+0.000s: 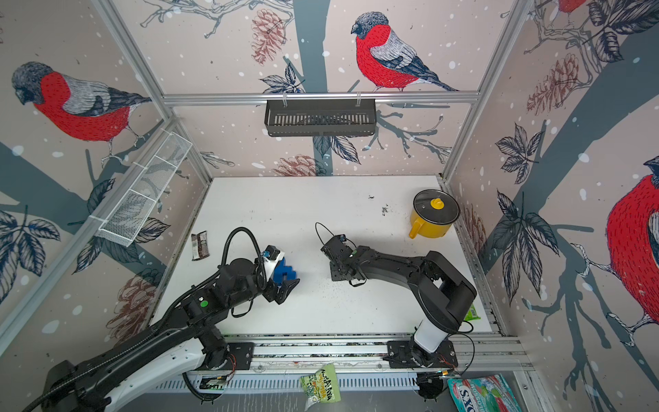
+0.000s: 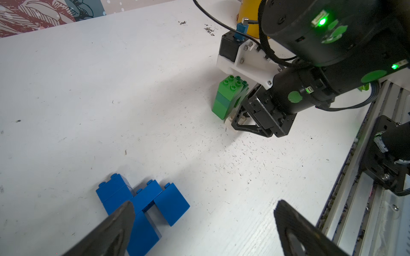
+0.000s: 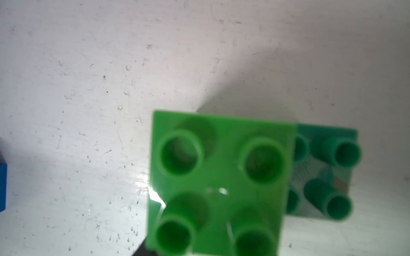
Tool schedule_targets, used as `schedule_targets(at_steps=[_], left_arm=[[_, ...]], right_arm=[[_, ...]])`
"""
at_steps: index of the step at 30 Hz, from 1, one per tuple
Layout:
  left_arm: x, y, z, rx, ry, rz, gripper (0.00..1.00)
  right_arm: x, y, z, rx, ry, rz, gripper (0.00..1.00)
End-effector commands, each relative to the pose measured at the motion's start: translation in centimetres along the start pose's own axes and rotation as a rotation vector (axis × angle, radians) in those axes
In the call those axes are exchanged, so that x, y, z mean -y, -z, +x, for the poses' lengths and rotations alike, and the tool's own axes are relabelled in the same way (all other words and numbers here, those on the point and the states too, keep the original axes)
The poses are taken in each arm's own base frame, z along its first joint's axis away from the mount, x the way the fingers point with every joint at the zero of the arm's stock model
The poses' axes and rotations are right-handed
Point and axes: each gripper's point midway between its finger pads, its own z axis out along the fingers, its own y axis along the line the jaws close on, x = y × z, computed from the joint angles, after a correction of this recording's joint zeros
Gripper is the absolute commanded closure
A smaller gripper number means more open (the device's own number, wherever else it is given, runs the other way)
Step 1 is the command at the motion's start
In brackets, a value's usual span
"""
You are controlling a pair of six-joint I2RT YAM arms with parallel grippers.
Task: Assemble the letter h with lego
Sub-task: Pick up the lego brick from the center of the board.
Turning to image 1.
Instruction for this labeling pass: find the blue long lego brick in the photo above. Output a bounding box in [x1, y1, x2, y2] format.
[271, 257, 298, 285]

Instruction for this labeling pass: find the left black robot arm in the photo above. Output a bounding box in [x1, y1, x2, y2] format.
[25, 257, 300, 411]

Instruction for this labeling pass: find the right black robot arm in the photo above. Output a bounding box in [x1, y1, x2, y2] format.
[321, 235, 477, 355]

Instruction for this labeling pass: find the brown snack wrapper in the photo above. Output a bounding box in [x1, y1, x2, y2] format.
[190, 231, 210, 261]

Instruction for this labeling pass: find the yellow pot with lid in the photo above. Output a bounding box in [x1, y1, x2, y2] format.
[408, 189, 460, 239]

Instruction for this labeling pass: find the green snack packet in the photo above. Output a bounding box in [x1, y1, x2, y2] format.
[300, 364, 342, 411]

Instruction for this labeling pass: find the green candy wrapper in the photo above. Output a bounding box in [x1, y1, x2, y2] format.
[464, 305, 481, 322]

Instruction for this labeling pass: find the colourful tissue packet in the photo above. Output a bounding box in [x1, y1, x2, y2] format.
[447, 374, 523, 412]

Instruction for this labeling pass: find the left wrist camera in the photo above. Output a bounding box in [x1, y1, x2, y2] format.
[262, 245, 285, 280]

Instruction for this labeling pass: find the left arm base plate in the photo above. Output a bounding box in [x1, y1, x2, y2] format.
[227, 342, 255, 371]

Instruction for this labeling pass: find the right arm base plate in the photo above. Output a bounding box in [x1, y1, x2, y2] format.
[383, 339, 458, 369]

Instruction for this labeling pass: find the white wire mesh shelf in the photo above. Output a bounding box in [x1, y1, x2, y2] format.
[95, 131, 192, 247]

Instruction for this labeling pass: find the black hanging wire basket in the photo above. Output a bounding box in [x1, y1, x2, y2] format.
[264, 99, 377, 137]

